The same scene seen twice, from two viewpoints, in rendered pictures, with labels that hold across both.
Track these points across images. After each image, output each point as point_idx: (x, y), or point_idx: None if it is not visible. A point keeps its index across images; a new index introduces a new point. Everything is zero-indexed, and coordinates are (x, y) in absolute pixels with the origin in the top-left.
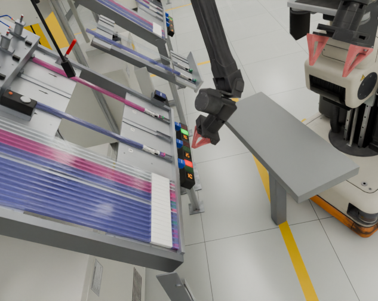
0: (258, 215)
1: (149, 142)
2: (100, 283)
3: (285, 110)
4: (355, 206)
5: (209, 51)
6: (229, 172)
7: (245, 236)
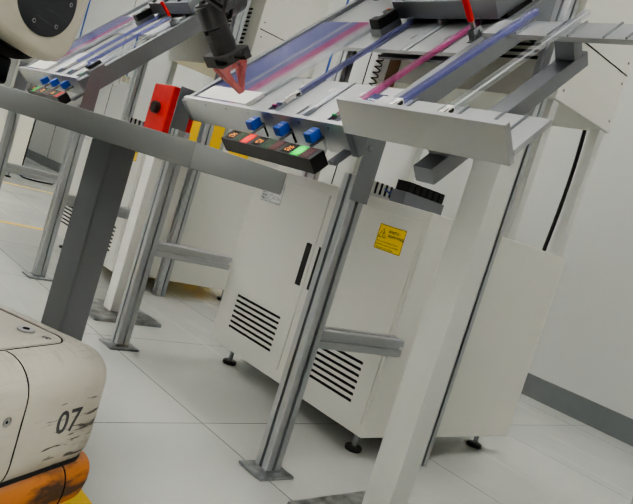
0: (91, 443)
1: (303, 101)
2: (268, 201)
3: (108, 116)
4: None
5: None
6: None
7: (115, 419)
